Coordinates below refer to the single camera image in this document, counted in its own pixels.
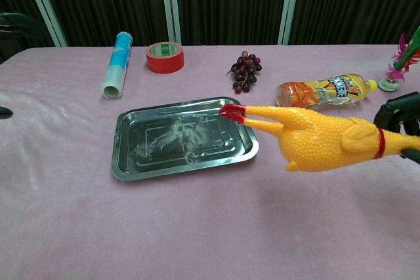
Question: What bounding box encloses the orange drink plastic bottle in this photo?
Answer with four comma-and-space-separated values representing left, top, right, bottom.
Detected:
276, 73, 379, 111

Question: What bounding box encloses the white metal frame post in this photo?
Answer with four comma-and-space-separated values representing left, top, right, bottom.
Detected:
159, 0, 182, 45
278, 0, 303, 46
19, 0, 69, 48

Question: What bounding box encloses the colourful feather shuttlecock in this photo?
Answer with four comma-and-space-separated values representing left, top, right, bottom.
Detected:
377, 26, 420, 92

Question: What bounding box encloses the blue cling film roll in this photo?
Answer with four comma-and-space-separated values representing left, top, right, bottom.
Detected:
100, 31, 134, 100

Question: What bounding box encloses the red tape roll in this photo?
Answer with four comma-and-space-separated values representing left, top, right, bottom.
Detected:
145, 41, 185, 75

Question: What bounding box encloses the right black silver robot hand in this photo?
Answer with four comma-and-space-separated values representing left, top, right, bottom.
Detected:
373, 91, 420, 165

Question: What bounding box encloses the dark purple grape bunch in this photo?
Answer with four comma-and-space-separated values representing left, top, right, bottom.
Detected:
226, 50, 263, 94

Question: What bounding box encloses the yellow rubber chicken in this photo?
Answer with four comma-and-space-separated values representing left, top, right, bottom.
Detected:
219, 103, 420, 173

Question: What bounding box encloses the rectangular stainless steel tray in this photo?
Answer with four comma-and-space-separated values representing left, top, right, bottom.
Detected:
111, 96, 261, 182

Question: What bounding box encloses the pink table cloth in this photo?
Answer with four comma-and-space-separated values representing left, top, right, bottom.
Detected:
0, 43, 420, 280

